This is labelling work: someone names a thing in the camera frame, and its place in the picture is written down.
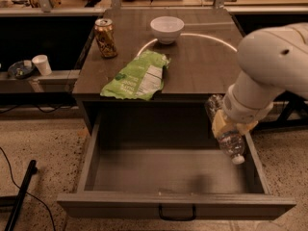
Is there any gold soda can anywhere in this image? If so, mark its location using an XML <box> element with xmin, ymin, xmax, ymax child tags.
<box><xmin>94</xmin><ymin>18</ymin><xmax>117</xmax><ymax>58</ymax></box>

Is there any grey open top drawer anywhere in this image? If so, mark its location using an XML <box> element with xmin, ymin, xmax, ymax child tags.
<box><xmin>58</xmin><ymin>106</ymin><xmax>295</xmax><ymax>219</ymax></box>

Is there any green chip bag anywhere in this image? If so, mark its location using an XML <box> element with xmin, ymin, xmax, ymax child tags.
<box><xmin>100</xmin><ymin>50</ymin><xmax>170</xmax><ymax>100</ymax></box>

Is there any dark round dish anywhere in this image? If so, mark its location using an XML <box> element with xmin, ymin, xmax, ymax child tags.
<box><xmin>8</xmin><ymin>60</ymin><xmax>36</xmax><ymax>80</ymax></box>

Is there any white paper cup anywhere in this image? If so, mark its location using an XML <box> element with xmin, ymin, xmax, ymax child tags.
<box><xmin>32</xmin><ymin>55</ymin><xmax>52</xmax><ymax>76</ymax></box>

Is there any black stand leg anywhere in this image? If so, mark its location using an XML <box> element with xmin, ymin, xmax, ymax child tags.
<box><xmin>0</xmin><ymin>160</ymin><xmax>38</xmax><ymax>231</ymax></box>

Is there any black drawer handle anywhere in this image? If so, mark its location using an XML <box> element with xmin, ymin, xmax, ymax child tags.
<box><xmin>158</xmin><ymin>205</ymin><xmax>196</xmax><ymax>221</ymax></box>

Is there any white ceramic bowl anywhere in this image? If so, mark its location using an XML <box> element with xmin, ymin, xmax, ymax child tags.
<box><xmin>150</xmin><ymin>16</ymin><xmax>185</xmax><ymax>44</ymax></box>

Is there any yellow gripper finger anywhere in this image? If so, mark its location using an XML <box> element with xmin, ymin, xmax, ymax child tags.
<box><xmin>239</xmin><ymin>121</ymin><xmax>258</xmax><ymax>135</ymax></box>
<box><xmin>212</xmin><ymin>109</ymin><xmax>237</xmax><ymax>139</ymax></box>

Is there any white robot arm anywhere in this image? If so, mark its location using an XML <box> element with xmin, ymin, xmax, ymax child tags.
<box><xmin>212</xmin><ymin>22</ymin><xmax>308</xmax><ymax>139</ymax></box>

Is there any black floor cable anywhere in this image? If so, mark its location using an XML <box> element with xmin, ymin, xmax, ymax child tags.
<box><xmin>0</xmin><ymin>146</ymin><xmax>57</xmax><ymax>231</ymax></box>

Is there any grey side shelf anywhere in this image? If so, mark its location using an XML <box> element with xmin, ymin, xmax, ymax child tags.
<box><xmin>0</xmin><ymin>70</ymin><xmax>80</xmax><ymax>94</ymax></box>

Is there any clear plastic water bottle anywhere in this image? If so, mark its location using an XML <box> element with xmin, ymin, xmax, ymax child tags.
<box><xmin>205</xmin><ymin>94</ymin><xmax>245</xmax><ymax>165</ymax></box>

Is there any dark wooden counter cabinet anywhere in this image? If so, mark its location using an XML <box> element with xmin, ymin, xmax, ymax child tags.
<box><xmin>72</xmin><ymin>7</ymin><xmax>273</xmax><ymax>137</ymax></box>

